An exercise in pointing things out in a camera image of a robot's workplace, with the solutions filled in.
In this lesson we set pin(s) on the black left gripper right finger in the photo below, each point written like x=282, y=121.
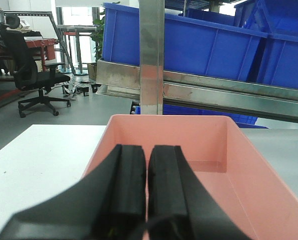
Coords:
x=179, y=205

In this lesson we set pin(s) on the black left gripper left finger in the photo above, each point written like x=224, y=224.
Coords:
x=108, y=203

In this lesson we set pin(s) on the pink plastic box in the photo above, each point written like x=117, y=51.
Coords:
x=232, y=170

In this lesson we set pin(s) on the blue bin lower shelf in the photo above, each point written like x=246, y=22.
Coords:
x=243, y=121

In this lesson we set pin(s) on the steel shelf rack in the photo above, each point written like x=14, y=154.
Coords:
x=154, y=86

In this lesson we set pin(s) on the black office chair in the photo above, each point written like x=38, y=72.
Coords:
x=26, y=76

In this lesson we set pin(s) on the blue bin left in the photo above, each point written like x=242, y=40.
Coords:
x=191, y=46

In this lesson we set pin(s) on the green potted plant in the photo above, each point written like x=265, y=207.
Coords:
x=97, y=35

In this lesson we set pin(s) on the blue bin right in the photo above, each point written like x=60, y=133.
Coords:
x=276, y=61

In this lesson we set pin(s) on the tilted blue bin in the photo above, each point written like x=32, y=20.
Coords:
x=277, y=16

